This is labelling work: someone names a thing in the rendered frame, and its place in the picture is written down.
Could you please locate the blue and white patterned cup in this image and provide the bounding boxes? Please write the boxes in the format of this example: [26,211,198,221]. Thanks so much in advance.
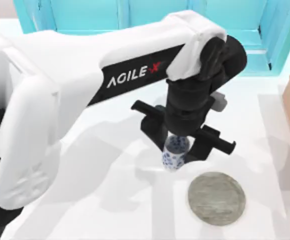
[161,135,191,174]

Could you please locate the grey round coaster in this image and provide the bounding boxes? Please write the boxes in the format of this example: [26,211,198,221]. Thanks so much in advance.
[187,171,247,220]

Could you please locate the light blue rack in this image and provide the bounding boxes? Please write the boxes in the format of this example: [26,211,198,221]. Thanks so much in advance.
[12,0,286,77]

